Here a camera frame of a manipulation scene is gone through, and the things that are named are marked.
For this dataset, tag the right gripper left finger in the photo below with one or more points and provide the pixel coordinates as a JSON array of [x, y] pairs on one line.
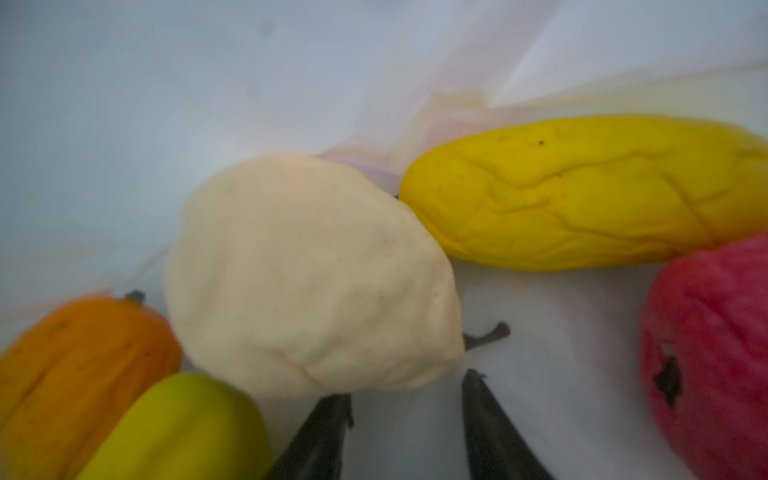
[[316, 451]]

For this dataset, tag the yellow lemon toy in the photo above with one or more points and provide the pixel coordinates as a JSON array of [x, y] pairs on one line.
[[591, 191]]

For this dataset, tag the orange green papaya toy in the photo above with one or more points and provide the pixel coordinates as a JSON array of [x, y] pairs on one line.
[[95, 390]]

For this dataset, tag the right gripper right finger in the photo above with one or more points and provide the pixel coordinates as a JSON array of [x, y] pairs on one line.
[[494, 448]]

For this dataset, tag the red fruit toy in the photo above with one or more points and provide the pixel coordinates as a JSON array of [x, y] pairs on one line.
[[704, 358]]

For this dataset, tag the white plastic bag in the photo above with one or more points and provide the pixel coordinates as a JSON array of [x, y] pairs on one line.
[[112, 112]]

